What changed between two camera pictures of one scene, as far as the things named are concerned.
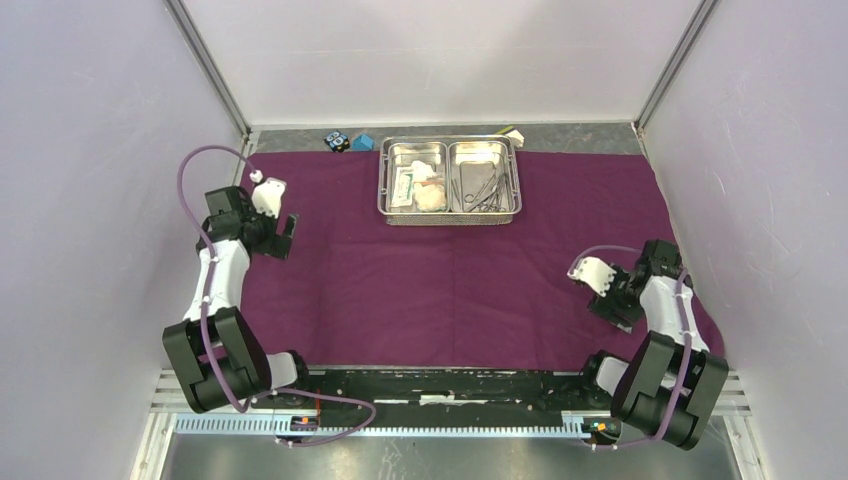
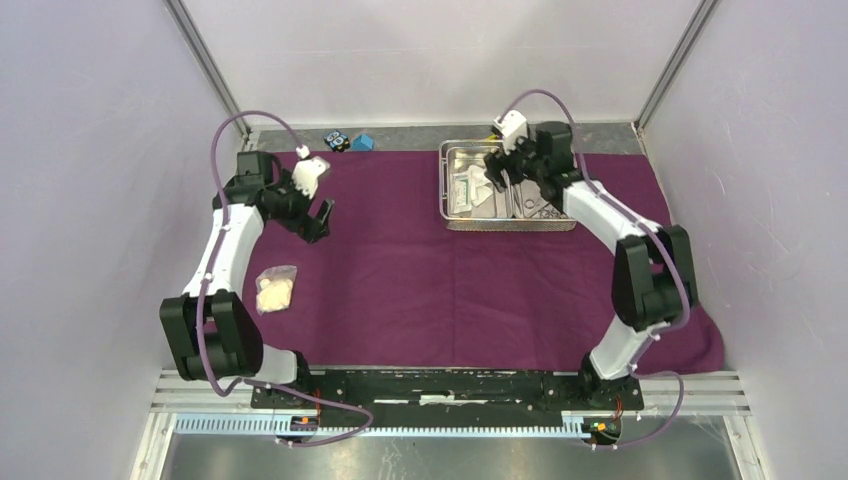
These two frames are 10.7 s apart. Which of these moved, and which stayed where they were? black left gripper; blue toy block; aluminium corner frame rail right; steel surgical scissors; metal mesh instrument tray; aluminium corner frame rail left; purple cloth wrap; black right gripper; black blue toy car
Moved: black left gripper; metal mesh instrument tray; black right gripper; steel surgical scissors
Stayed: purple cloth wrap; aluminium corner frame rail right; black blue toy car; blue toy block; aluminium corner frame rail left
